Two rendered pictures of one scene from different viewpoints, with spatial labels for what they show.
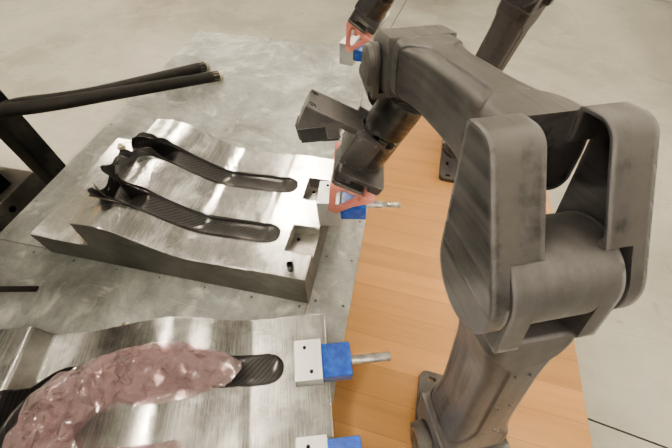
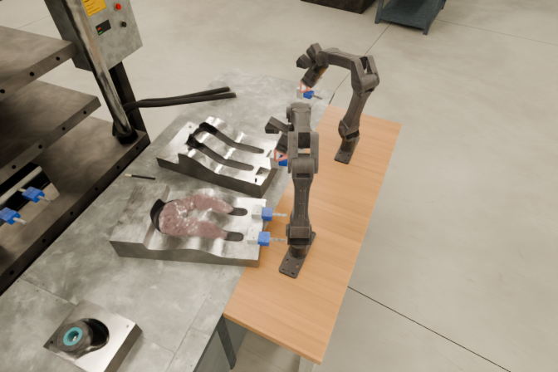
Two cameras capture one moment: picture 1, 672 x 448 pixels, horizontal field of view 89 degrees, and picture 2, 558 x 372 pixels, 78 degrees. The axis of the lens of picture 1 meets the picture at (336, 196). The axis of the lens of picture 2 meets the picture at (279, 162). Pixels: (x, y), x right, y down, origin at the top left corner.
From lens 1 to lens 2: 0.84 m
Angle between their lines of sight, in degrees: 8
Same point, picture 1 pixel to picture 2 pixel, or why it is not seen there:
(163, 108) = (206, 109)
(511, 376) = (300, 190)
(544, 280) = (298, 161)
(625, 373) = (462, 310)
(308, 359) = (256, 208)
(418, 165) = (325, 152)
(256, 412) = (237, 222)
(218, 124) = (232, 120)
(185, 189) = (218, 147)
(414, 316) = not seen: hidden behind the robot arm
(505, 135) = (291, 134)
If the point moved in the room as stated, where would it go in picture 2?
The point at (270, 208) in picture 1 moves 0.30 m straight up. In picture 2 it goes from (252, 159) to (247, 100)
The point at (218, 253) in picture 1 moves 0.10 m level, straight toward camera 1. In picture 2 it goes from (229, 172) to (237, 189)
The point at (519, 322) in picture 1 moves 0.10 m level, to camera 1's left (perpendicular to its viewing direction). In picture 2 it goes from (294, 169) to (261, 165)
